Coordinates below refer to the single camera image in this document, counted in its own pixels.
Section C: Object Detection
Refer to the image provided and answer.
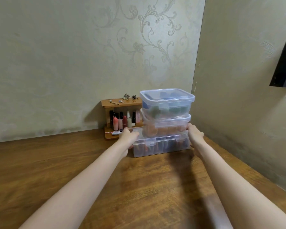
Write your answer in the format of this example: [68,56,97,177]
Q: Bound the row of lipsticks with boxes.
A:
[109,109,142,131]

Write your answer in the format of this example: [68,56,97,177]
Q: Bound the person's right forearm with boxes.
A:
[195,140,286,229]

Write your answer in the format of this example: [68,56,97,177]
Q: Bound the person's left hand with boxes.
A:
[118,127,140,159]

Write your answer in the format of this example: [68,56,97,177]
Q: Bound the black wall-mounted panel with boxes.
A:
[269,26,286,88]

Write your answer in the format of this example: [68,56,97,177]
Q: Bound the person's left forearm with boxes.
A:
[19,143,129,229]

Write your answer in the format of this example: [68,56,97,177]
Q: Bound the person's right hand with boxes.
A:
[187,122,206,160]

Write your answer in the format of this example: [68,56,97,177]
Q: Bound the wooden two-tier cosmetic rack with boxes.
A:
[101,97,144,140]

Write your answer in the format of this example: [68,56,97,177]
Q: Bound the clear square lidded container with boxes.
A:
[140,108,192,139]
[140,88,196,120]

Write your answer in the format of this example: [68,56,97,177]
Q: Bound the clear compartment organizer box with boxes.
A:
[132,130,192,158]

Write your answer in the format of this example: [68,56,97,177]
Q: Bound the grey green door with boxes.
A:
[190,0,286,196]

